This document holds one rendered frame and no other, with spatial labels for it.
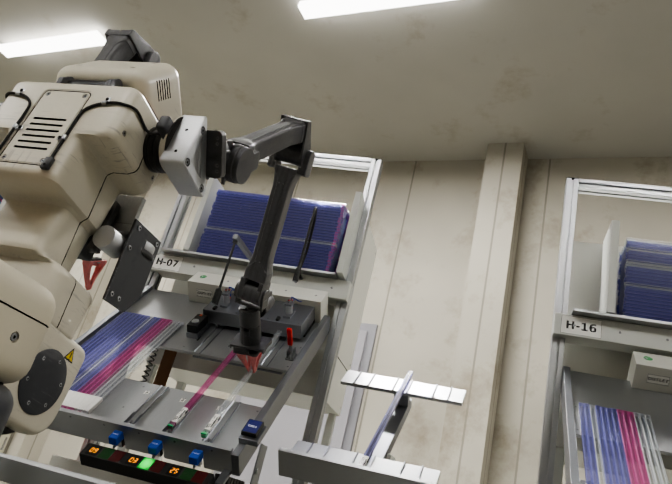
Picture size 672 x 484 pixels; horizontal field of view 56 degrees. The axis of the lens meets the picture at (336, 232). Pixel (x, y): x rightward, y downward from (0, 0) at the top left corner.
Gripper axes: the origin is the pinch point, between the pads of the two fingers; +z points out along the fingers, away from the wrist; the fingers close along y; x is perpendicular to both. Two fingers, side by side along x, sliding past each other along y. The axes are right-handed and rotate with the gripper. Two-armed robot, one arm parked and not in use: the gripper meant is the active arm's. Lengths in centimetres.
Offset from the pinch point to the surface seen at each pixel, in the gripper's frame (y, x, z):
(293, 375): -10.1, -6.0, 4.0
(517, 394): -85, -267, 177
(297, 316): -3.2, -28.7, -1.9
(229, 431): -3.2, 21.8, 3.8
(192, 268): 45, -48, -3
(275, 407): -10.0, 7.7, 5.2
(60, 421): 41, 30, 5
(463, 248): -31, -361, 108
